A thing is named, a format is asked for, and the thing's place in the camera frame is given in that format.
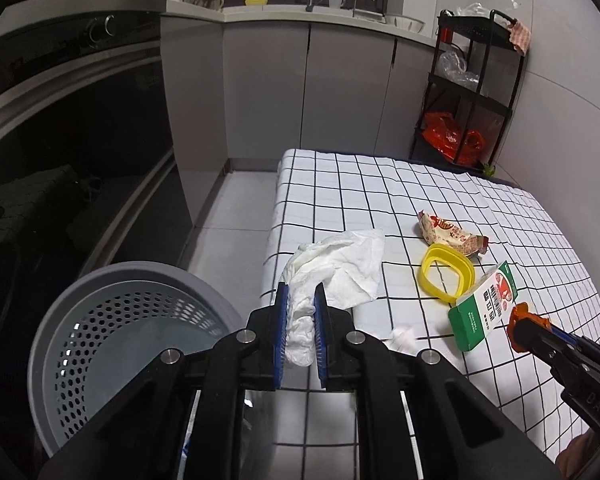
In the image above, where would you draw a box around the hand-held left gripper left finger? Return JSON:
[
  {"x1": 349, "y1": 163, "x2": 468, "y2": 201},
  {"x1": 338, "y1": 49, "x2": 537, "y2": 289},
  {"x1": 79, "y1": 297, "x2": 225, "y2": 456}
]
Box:
[{"x1": 40, "y1": 281, "x2": 293, "y2": 480}]

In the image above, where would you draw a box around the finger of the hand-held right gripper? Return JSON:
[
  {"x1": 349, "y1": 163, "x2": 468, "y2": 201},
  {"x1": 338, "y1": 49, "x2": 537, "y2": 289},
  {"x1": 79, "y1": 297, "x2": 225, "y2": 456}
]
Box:
[
  {"x1": 510, "y1": 319, "x2": 588, "y2": 376},
  {"x1": 547, "y1": 324, "x2": 600, "y2": 357}
]

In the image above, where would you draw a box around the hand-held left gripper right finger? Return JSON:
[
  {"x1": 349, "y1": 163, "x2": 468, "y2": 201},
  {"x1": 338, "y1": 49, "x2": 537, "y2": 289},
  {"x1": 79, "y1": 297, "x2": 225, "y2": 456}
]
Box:
[{"x1": 312, "y1": 282, "x2": 556, "y2": 480}]

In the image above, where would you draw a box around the orange plastic scrap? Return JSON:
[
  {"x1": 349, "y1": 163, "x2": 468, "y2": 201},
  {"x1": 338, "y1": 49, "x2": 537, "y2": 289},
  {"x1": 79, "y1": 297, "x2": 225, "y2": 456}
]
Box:
[{"x1": 507, "y1": 302, "x2": 551, "y2": 353}]

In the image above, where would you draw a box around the white tissue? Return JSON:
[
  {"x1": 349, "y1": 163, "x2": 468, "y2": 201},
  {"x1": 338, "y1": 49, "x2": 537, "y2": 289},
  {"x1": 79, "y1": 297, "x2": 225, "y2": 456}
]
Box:
[{"x1": 280, "y1": 229, "x2": 386, "y2": 368}]

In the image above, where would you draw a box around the grey perforated waste basket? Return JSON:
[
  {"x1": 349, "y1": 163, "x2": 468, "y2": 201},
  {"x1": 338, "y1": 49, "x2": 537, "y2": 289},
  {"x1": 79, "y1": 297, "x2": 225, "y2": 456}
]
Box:
[{"x1": 26, "y1": 260, "x2": 246, "y2": 458}]

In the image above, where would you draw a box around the person's right hand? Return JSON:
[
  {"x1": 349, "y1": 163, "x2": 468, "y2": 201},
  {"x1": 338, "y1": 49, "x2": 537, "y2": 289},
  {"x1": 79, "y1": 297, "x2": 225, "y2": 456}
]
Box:
[{"x1": 555, "y1": 432, "x2": 599, "y2": 480}]

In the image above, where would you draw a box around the green white carton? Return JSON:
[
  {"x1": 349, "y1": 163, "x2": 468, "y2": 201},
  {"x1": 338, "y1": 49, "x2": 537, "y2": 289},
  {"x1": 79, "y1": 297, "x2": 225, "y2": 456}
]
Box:
[{"x1": 448, "y1": 260, "x2": 518, "y2": 352}]

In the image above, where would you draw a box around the small white tissue scrap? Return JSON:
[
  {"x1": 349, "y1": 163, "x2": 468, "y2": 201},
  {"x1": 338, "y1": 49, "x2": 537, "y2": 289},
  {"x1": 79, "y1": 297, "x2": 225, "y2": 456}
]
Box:
[{"x1": 387, "y1": 326, "x2": 416, "y2": 351}]

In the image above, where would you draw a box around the crumpled snack wrapper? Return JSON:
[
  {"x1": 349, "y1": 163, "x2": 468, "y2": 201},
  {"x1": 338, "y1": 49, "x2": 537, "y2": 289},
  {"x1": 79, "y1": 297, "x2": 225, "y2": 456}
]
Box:
[{"x1": 417, "y1": 211, "x2": 491, "y2": 258}]

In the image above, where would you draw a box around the red plastic bag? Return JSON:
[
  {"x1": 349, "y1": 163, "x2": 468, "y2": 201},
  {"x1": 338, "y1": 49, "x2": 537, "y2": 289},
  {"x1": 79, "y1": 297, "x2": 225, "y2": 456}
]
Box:
[{"x1": 422, "y1": 112, "x2": 485, "y2": 165}]

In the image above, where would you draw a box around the grey kitchen cabinet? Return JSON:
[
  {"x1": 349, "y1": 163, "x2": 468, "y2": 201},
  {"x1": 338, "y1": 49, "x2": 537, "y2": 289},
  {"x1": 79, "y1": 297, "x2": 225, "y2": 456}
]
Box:
[{"x1": 160, "y1": 10, "x2": 438, "y2": 226}]

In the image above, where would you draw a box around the black shelf cart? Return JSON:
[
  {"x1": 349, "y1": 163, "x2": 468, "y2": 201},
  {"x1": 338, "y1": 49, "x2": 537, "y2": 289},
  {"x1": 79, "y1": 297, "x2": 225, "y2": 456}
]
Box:
[{"x1": 410, "y1": 8, "x2": 531, "y2": 171}]

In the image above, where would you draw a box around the black integrated stove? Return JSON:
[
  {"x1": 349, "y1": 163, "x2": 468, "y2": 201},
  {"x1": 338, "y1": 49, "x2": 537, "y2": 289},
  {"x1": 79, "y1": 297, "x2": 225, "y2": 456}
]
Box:
[{"x1": 0, "y1": 0, "x2": 196, "y2": 480}]

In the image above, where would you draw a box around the clear plastic bag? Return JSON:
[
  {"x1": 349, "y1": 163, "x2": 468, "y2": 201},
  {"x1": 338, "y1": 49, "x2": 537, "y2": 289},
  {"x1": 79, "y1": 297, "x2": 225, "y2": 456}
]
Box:
[
  {"x1": 455, "y1": 2, "x2": 491, "y2": 18},
  {"x1": 439, "y1": 50, "x2": 481, "y2": 87}
]

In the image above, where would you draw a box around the red checkered cloth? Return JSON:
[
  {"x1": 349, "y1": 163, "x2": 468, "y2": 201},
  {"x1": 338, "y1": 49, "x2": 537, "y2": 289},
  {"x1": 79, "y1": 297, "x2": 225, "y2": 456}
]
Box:
[{"x1": 509, "y1": 20, "x2": 532, "y2": 56}]

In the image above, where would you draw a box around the metal colander bowl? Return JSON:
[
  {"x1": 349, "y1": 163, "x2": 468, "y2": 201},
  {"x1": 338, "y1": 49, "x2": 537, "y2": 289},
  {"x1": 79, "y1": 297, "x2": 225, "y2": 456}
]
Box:
[{"x1": 392, "y1": 14, "x2": 427, "y2": 34}]

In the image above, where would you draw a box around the stove control knob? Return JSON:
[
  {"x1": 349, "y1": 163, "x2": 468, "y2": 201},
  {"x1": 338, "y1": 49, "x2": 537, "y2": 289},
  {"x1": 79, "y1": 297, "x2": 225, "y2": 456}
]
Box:
[{"x1": 87, "y1": 15, "x2": 116, "y2": 41}]

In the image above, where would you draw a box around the yellow plastic lid ring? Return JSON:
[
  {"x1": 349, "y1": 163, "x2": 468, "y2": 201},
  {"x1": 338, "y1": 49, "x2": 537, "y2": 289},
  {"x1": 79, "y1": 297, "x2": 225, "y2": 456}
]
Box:
[{"x1": 420, "y1": 243, "x2": 476, "y2": 303}]

